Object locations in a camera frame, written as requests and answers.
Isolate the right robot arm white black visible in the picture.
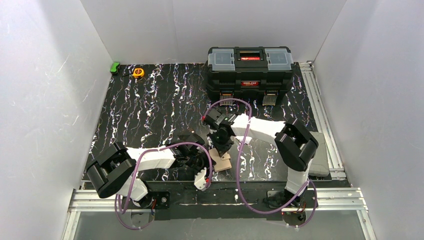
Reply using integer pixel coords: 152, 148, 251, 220
202, 109, 319, 197

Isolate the white credit card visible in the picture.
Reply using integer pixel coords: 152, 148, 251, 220
234, 135, 253, 145

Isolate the yellow tape measure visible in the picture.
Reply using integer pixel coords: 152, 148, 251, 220
132, 67, 145, 79

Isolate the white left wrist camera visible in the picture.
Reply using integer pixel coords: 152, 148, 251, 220
193, 167, 209, 192

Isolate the aluminium frame rail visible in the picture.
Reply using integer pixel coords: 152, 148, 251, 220
62, 183, 376, 240
299, 61, 347, 181

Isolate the green small object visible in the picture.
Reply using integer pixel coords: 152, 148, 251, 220
109, 62, 121, 75

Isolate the aluminium frame rail front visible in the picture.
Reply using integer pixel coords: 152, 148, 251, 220
62, 183, 376, 240

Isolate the black toolbox with red label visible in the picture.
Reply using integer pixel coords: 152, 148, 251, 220
205, 46, 299, 106

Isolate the aluminium frame rail right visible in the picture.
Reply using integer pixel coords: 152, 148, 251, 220
299, 61, 347, 181

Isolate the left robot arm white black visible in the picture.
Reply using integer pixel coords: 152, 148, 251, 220
85, 132, 216, 201

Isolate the grey rectangular box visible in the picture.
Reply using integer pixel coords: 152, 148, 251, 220
308, 131, 330, 177

